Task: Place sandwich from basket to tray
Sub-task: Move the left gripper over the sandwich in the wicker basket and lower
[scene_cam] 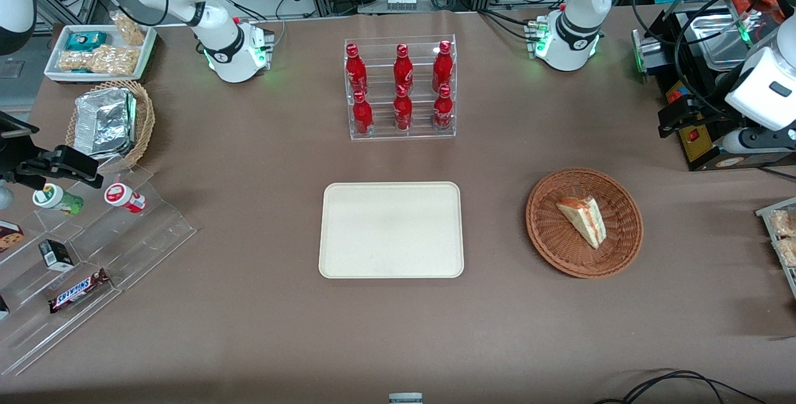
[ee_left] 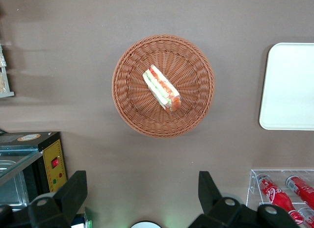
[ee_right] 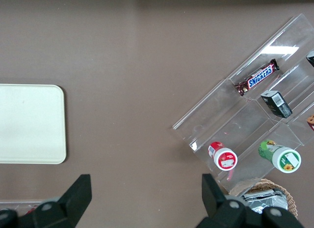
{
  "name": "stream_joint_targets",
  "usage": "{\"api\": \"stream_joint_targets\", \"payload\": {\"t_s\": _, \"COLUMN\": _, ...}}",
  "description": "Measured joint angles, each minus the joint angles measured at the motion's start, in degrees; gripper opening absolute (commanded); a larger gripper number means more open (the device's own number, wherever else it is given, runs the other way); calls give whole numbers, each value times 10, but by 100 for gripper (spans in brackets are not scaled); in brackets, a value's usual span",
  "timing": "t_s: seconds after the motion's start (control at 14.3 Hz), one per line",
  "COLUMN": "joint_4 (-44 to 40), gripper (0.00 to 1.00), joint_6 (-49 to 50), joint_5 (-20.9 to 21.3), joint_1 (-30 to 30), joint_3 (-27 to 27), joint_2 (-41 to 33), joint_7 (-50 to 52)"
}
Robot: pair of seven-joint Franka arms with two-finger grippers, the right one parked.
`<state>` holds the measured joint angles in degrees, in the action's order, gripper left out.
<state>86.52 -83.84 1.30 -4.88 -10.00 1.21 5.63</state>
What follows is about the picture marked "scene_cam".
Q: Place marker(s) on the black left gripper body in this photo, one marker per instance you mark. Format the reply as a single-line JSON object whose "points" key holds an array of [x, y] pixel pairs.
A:
{"points": [[707, 109]]}

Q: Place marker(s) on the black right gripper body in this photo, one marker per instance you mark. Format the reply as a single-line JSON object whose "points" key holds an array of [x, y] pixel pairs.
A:
{"points": [[12, 159]]}

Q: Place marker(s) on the triangular sandwich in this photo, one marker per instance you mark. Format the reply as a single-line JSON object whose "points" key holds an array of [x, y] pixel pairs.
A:
{"points": [[584, 217]]}

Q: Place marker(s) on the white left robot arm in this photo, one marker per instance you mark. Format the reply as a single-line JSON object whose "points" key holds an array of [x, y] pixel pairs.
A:
{"points": [[575, 31]]}

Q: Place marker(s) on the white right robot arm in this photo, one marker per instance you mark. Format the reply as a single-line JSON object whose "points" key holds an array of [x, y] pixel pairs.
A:
{"points": [[224, 37]]}

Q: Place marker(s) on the white plastic snack tray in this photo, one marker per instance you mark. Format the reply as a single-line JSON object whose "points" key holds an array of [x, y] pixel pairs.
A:
{"points": [[56, 71]]}

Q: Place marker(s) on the shiny metal tray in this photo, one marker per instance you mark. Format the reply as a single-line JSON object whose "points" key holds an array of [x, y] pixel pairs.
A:
{"points": [[724, 43]]}

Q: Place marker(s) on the oval tan wicker basket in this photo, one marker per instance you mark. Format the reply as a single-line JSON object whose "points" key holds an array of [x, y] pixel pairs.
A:
{"points": [[144, 124]]}

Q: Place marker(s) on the white tray with snacks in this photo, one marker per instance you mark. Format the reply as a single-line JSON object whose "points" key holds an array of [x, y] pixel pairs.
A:
{"points": [[783, 248]]}

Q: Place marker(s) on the round brown wicker basket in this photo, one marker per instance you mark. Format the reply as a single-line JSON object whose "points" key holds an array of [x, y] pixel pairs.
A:
{"points": [[559, 242]]}

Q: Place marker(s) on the cream rectangular serving tray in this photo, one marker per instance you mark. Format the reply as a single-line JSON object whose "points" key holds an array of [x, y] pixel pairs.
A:
{"points": [[392, 230]]}

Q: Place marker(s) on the black emergency stop box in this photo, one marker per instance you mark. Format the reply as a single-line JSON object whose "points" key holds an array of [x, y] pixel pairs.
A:
{"points": [[695, 143]]}

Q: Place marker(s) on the green chip can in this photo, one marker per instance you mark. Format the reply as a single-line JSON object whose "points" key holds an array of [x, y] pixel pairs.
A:
{"points": [[59, 200]]}

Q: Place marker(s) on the silver foil packages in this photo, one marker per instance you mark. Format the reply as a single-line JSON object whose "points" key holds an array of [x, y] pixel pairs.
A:
{"points": [[102, 121]]}

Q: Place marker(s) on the red chip can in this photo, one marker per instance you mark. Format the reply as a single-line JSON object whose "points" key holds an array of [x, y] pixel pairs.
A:
{"points": [[124, 197]]}

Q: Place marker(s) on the brown cookie box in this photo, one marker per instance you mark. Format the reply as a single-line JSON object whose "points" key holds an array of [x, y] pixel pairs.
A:
{"points": [[9, 236]]}

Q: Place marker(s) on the small black carton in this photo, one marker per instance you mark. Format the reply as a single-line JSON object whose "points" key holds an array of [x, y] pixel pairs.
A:
{"points": [[57, 255]]}

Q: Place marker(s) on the clear acrylic stepped shelf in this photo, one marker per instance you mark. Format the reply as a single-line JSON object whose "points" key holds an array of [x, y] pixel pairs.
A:
{"points": [[143, 236]]}

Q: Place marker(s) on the clear bag of peanuts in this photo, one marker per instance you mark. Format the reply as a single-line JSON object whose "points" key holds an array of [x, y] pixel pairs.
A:
{"points": [[99, 61]]}

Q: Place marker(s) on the teal snack packet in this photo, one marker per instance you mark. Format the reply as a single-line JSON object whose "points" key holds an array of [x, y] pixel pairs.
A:
{"points": [[86, 40]]}

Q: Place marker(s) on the Snickers chocolate bar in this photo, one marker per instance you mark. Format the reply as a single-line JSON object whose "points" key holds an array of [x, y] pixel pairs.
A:
{"points": [[78, 292]]}

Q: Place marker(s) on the dark green small carton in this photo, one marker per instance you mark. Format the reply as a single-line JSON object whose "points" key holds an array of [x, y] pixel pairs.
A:
{"points": [[3, 307]]}

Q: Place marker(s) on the small clear snack bag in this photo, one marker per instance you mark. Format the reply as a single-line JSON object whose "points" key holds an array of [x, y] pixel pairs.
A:
{"points": [[129, 28]]}

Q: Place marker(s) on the red cola bottle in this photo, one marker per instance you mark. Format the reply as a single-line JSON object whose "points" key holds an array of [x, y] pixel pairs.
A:
{"points": [[362, 117], [442, 67], [443, 112], [403, 113], [356, 71], [403, 69]]}

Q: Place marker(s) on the clear acrylic bottle rack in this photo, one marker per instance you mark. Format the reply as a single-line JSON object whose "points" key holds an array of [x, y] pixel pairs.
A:
{"points": [[423, 133]]}

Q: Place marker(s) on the grey device edge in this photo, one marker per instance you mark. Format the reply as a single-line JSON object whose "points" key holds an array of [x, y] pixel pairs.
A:
{"points": [[405, 399]]}

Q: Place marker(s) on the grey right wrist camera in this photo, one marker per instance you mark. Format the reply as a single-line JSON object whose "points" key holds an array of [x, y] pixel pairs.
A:
{"points": [[5, 194]]}

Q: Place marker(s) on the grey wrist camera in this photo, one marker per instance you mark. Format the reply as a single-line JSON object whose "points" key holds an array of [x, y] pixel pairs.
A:
{"points": [[5, 194], [755, 140]]}

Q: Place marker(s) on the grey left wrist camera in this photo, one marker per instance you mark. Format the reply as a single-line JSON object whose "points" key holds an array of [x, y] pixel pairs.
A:
{"points": [[755, 140]]}

